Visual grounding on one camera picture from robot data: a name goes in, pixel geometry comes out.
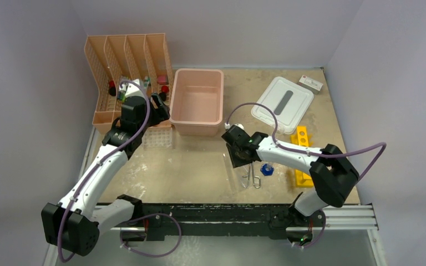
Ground clear acrylic tube rack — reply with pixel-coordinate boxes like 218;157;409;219
143;127;174;149

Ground pink plastic bin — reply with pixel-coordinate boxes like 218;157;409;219
170;68;224;136

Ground yellow test tube rack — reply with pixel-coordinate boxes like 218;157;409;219
290;126;313;188

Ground glass stirring rod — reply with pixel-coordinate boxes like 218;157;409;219
223;154;235;190

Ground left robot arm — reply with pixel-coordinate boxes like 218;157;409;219
41;92;170;263

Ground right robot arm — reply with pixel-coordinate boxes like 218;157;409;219
222;126;359;226

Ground metal crucible tongs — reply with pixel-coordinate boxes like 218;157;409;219
240;163;261;189

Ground pink box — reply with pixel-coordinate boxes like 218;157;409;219
157;75;169;85

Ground green capped tube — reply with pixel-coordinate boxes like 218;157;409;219
144;76;150;89

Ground red black bottle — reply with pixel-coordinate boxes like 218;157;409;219
109;80;117;97

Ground white plastic lid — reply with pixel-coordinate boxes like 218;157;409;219
251;76;314;135

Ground peach desk organizer rack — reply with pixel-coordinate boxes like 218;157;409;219
84;33;174;135

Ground white slide box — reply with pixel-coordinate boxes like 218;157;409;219
298;75;323;94

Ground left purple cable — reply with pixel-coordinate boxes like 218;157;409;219
57;80;152;264

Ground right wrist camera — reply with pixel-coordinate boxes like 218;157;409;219
224;122;244;131

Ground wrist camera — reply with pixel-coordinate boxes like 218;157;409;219
117;79;146;103
224;122;244;131

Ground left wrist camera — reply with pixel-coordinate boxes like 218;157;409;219
117;79;146;103

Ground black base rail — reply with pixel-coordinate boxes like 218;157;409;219
115;199;326;244

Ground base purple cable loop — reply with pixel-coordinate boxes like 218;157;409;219
119;211;183;258

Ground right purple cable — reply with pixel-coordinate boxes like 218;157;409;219
225;102;387;185

